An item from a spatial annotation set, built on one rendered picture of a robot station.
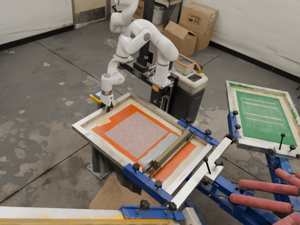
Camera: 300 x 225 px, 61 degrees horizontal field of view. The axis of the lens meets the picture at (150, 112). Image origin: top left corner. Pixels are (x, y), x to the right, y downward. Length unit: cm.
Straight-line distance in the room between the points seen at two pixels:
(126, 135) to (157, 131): 23
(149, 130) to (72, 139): 144
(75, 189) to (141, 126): 111
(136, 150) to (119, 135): 17
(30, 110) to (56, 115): 35
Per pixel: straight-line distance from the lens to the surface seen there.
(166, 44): 170
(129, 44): 157
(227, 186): 153
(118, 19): 199
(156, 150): 167
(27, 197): 269
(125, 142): 169
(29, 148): 306
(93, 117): 180
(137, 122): 184
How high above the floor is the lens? 222
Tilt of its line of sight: 40 degrees down
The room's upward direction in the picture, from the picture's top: 9 degrees clockwise
